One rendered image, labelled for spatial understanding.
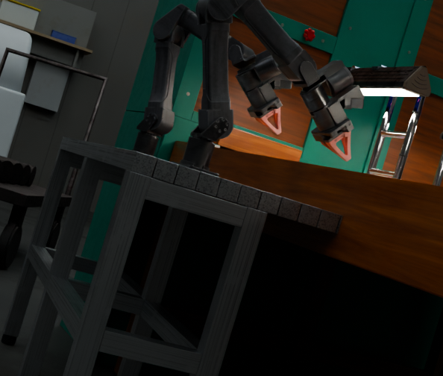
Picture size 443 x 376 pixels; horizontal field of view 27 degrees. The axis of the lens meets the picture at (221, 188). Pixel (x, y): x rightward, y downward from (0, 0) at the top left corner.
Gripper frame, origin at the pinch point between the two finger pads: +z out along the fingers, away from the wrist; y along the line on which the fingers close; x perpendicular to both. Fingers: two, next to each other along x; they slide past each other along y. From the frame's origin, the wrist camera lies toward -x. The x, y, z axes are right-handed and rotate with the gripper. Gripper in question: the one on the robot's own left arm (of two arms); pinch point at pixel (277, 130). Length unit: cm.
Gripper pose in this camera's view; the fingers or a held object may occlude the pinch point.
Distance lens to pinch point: 265.1
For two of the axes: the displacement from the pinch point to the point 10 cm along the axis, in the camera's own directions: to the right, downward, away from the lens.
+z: 4.9, 8.3, 2.8
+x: -7.9, 5.6, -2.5
